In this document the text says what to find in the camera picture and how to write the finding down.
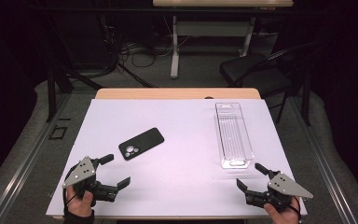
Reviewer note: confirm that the person's left hand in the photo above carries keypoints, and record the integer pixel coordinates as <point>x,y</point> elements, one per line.
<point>79,205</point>

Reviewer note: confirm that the person's right hand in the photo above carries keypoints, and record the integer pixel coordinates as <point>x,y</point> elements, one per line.
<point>279,217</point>

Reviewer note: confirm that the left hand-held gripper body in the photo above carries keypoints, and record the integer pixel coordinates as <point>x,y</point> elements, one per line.
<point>84,174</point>

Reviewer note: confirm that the wooden desk with white legs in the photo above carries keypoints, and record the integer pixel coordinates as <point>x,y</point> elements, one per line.
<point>174,46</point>

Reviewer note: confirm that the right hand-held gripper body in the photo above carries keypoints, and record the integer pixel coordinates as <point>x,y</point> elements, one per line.
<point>284,186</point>

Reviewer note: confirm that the black metal stand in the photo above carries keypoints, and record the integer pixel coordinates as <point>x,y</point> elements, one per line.
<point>51,93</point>

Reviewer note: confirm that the clear plastic tray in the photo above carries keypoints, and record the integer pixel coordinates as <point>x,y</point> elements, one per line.
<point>233,137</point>

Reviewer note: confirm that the black horizontal bar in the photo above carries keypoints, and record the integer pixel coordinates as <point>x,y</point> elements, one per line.
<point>105,10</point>

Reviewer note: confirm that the white table cover sheet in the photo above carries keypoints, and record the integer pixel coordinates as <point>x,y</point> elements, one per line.
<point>180,186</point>

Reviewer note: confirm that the metal floor rail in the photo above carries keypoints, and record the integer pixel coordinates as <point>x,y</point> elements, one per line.
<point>323,168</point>
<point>28,161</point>

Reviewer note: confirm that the black chair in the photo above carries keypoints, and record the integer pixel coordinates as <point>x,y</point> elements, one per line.
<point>245,67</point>

